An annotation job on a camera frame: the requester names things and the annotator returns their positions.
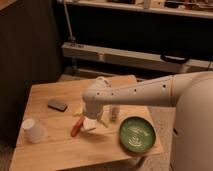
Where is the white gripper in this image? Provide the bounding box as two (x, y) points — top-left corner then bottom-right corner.
(72, 104), (109, 128)

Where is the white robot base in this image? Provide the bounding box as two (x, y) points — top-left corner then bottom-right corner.
(171, 72), (213, 171)

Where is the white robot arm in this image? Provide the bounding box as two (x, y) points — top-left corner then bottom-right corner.
(82, 75), (186, 120)

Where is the green ceramic bowl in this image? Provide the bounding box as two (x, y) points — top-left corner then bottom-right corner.
(119, 116), (156, 153)

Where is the white folded cloth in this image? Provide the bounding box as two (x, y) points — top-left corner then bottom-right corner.
(81, 118), (96, 132)

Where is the clear plastic bottle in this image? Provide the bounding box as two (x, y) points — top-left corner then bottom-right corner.
(109, 105), (120, 121)

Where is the dark grey sponge block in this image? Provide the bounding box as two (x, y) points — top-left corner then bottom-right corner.
(47, 100), (67, 112)

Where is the wooden table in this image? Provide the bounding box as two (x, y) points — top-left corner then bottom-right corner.
(9, 74), (164, 171)

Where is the white paper cup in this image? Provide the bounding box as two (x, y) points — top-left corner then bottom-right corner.
(22, 118), (47, 143)

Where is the metal shelf rack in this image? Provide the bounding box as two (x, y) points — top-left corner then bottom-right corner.
(56, 0), (213, 72)

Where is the black handle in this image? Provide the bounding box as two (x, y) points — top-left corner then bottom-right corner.
(160, 55), (189, 64)

